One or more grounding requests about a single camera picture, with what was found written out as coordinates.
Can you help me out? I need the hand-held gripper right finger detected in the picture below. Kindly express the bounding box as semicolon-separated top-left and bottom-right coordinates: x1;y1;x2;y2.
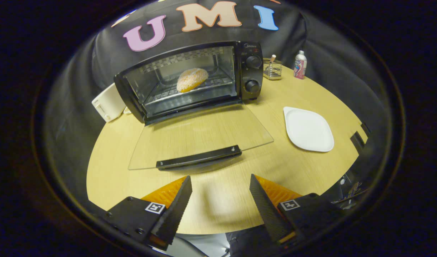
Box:
249;173;344;247

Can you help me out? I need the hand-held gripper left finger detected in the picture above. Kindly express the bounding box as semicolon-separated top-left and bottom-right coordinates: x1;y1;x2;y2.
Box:
104;175;193;251

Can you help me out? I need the round sugared bread bun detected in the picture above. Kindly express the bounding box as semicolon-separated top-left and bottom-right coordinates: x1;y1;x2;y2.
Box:
176;68;209;93

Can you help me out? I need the black toaster oven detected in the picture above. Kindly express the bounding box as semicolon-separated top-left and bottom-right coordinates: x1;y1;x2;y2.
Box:
114;41;274;171

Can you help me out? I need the white pop-up toaster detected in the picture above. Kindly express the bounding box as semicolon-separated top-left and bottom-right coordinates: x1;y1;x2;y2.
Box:
91;83;127;123

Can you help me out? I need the dark clothing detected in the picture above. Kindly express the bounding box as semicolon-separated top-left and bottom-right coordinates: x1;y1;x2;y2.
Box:
226;225;276;257

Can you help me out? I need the light grey clothing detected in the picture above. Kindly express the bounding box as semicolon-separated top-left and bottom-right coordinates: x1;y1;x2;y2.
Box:
161;234;230;257

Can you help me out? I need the white square plate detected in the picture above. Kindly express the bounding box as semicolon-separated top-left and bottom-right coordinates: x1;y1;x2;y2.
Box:
283;106;335;153

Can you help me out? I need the white pink spray bottle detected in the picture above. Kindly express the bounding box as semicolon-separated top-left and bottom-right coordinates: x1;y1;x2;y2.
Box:
293;50;307;80

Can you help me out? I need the metal wire holder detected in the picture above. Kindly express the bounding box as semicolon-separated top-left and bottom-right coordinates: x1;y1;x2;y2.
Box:
263;58;283;80

